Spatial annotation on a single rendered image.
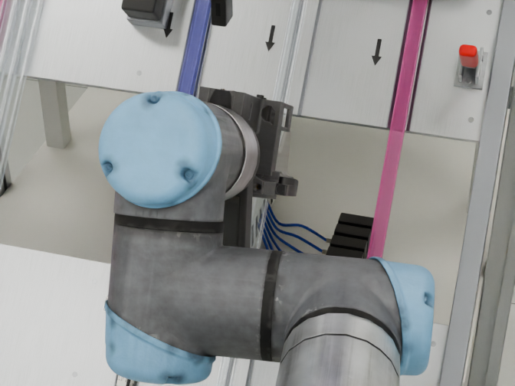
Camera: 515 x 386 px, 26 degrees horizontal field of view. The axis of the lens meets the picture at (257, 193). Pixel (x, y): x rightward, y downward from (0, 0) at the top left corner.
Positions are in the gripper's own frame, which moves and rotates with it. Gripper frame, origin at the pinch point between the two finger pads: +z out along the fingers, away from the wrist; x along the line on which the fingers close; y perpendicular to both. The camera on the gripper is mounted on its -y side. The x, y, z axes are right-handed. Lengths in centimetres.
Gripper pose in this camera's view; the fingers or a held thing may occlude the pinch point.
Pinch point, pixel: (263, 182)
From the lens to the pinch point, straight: 105.3
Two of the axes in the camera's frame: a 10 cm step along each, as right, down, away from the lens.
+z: 2.2, 0.0, 9.8
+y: 1.5, -9.9, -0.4
